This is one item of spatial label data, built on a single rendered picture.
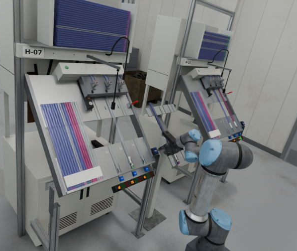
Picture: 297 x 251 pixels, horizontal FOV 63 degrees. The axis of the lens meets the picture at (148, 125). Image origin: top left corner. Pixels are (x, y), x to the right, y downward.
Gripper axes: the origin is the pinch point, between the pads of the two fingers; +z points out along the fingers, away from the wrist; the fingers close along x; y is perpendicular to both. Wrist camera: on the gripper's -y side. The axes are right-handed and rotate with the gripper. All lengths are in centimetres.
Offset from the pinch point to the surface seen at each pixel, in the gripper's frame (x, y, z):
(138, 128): -2.6, -20.2, 8.0
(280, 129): 308, 26, 26
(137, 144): -10.2, -8.9, 7.3
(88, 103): -39, -41, 3
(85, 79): -36, -57, 1
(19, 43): -73, -77, -5
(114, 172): -35.8, 4.2, 7.3
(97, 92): -31, -47, 1
